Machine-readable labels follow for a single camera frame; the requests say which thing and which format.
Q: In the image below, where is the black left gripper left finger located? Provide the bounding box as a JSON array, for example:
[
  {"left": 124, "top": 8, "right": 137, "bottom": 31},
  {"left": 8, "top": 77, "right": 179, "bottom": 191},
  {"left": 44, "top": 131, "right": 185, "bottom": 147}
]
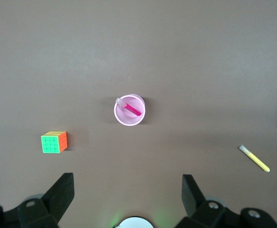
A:
[{"left": 0, "top": 173, "right": 75, "bottom": 228}]

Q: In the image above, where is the pink mesh cup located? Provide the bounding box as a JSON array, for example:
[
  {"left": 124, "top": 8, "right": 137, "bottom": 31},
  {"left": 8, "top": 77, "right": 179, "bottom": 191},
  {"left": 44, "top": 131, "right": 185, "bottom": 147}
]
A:
[{"left": 114, "top": 94, "right": 146, "bottom": 126}]

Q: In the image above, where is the yellow marker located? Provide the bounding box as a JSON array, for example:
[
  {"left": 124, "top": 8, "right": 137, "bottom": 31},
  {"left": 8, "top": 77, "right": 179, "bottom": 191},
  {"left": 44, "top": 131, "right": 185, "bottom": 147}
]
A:
[{"left": 239, "top": 144, "right": 271, "bottom": 172}]

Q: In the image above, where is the colourful puzzle cube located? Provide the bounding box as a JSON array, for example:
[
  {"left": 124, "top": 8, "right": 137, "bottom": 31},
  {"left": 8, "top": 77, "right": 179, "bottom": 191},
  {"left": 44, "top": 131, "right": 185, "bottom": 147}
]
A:
[{"left": 40, "top": 131, "right": 68, "bottom": 154}]

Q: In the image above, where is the pink marker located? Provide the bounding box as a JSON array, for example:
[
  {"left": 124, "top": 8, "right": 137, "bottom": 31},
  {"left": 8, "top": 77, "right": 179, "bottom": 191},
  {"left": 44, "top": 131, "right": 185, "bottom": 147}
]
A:
[{"left": 115, "top": 97, "right": 141, "bottom": 117}]

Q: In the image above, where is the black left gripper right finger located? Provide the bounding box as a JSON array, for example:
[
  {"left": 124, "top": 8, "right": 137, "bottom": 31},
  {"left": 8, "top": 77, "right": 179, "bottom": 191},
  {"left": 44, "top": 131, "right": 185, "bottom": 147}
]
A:
[{"left": 175, "top": 174, "right": 277, "bottom": 228}]

